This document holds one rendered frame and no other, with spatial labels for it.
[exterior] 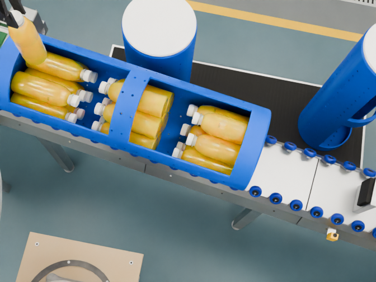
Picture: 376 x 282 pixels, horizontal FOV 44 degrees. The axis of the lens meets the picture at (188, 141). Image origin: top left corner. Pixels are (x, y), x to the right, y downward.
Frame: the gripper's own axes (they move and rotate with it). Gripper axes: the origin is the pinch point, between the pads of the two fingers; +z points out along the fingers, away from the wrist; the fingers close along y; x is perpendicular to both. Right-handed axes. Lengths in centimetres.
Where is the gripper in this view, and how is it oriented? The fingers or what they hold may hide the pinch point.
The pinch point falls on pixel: (13, 12)
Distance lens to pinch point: 135.1
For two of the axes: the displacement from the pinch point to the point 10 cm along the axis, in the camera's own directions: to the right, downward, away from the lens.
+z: -0.6, 2.9, 9.5
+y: 3.2, -9.0, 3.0
